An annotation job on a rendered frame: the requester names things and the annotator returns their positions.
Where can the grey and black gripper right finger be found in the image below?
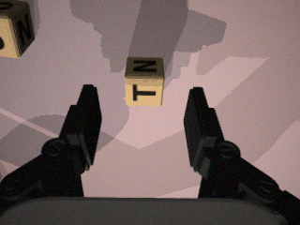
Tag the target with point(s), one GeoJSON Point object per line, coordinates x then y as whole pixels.
{"type": "Point", "coordinates": [210, 154]}

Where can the tan letter block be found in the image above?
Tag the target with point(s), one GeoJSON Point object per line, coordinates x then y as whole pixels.
{"type": "Point", "coordinates": [16, 28]}
{"type": "Point", "coordinates": [144, 81]}

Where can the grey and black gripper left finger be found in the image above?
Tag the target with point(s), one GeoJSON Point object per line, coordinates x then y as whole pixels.
{"type": "Point", "coordinates": [62, 161]}

